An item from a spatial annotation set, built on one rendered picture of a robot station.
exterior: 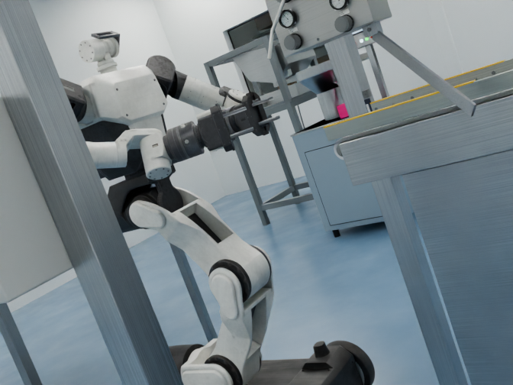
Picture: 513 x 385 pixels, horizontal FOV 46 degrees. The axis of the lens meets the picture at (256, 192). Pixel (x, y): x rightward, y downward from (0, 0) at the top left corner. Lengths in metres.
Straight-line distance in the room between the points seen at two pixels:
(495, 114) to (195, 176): 6.83
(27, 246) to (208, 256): 1.00
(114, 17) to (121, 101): 6.01
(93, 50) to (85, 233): 1.09
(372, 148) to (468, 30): 5.06
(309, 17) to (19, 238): 0.75
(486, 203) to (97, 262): 0.82
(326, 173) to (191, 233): 2.30
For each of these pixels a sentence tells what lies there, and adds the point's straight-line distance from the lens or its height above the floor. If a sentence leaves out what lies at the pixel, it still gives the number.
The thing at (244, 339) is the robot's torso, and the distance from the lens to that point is 1.89.
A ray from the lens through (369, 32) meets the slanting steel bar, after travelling 1.31.
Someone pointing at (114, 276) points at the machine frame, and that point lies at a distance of 0.89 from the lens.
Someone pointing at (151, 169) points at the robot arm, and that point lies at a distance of 1.53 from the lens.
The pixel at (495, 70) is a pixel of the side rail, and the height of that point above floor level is 0.93.
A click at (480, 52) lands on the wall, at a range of 6.35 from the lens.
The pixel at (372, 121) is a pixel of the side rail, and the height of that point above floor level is 0.93.
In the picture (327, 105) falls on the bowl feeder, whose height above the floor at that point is 0.86.
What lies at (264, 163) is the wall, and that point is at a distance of 7.72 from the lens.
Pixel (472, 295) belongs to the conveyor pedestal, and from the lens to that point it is 1.45.
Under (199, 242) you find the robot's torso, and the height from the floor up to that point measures 0.72.
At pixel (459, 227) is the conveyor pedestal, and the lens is 1.39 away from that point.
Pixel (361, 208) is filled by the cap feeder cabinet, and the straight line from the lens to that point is 4.00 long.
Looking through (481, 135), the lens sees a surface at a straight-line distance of 1.27.
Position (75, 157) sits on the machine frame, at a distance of 0.88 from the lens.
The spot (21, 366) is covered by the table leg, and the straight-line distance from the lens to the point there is 2.32.
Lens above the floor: 1.05
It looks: 8 degrees down
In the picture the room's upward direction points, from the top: 20 degrees counter-clockwise
